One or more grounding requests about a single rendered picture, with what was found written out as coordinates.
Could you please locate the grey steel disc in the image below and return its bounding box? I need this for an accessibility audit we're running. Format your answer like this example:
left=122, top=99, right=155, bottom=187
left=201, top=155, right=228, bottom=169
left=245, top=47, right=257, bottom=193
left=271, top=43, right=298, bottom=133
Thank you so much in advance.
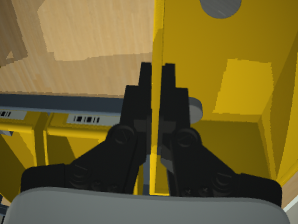
left=189, top=97, right=203, bottom=124
left=200, top=0, right=241, bottom=19

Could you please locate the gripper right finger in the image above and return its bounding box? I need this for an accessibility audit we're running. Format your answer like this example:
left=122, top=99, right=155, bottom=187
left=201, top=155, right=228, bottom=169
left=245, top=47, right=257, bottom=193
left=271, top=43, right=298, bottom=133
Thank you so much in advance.
left=157, top=63, right=282, bottom=207

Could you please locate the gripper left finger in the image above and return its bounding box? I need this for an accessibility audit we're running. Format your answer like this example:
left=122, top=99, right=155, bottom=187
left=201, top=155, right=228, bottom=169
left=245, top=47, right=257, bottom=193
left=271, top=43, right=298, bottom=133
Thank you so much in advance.
left=20, top=62, right=152, bottom=195

